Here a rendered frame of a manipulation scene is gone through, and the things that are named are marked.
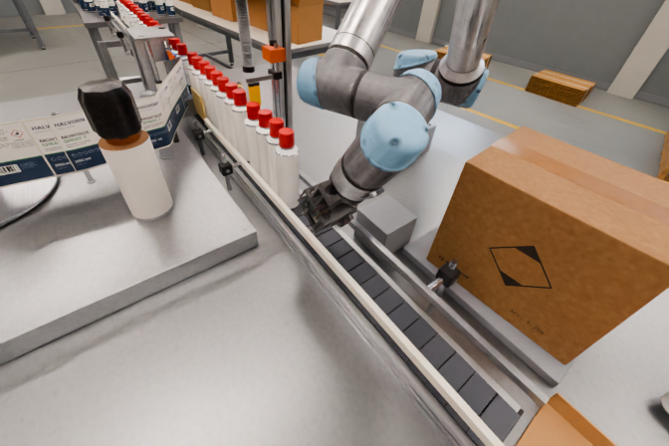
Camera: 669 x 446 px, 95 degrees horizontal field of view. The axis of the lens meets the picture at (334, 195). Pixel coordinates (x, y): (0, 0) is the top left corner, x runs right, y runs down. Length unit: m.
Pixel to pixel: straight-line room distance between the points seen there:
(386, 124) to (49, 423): 0.64
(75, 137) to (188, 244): 0.38
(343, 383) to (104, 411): 0.37
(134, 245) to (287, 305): 0.35
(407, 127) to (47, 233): 0.77
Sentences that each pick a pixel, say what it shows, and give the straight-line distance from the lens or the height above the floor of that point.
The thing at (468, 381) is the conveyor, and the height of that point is 0.88.
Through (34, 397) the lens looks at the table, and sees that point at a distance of 0.73.
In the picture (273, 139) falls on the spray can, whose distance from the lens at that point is 0.71.
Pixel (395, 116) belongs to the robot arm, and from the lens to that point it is 0.37.
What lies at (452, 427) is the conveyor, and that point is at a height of 0.88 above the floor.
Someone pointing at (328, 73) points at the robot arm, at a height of 1.24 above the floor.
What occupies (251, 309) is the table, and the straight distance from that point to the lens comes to 0.67.
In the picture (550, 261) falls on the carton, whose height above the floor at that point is 1.03.
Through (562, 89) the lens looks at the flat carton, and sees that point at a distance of 4.96.
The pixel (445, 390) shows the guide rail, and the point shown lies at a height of 0.91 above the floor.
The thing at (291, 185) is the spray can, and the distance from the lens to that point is 0.72.
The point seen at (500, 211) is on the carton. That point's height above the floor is 1.07.
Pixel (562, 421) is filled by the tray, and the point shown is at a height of 0.83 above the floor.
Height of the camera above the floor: 1.40
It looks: 40 degrees down
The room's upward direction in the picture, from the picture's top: 5 degrees clockwise
